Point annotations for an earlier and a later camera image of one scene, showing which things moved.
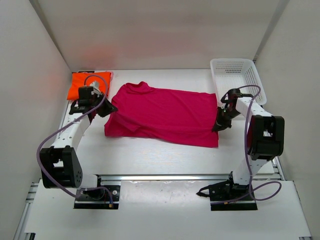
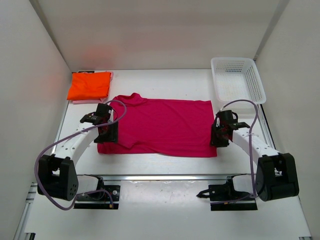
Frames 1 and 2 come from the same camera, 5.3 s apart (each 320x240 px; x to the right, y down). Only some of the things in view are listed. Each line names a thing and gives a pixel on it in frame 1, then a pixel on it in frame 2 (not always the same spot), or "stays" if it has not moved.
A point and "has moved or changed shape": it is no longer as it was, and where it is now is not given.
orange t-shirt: x=85 y=79 stays
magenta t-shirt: x=185 y=117 has moved or changed shape
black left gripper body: x=99 y=107 -> x=107 y=135
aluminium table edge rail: x=179 y=177 stays
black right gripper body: x=223 y=120 -> x=219 y=139
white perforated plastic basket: x=241 y=74 stays
